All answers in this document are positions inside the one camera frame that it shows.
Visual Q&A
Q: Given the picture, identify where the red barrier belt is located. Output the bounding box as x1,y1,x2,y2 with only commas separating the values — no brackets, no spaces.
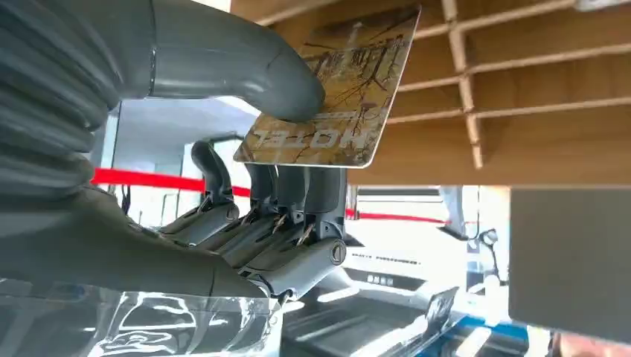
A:
90,167,450,225

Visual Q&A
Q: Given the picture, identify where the clear plastic wrap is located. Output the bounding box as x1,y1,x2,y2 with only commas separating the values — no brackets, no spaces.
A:
0,277,286,357

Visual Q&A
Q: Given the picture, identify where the wooden card box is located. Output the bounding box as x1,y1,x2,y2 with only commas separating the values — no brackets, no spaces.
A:
230,0,631,187

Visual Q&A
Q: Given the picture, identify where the grey laptop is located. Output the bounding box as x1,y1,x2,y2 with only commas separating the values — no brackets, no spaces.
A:
508,186,631,344

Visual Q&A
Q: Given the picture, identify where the robot right hand grey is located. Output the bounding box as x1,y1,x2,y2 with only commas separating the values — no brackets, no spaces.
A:
0,0,350,301

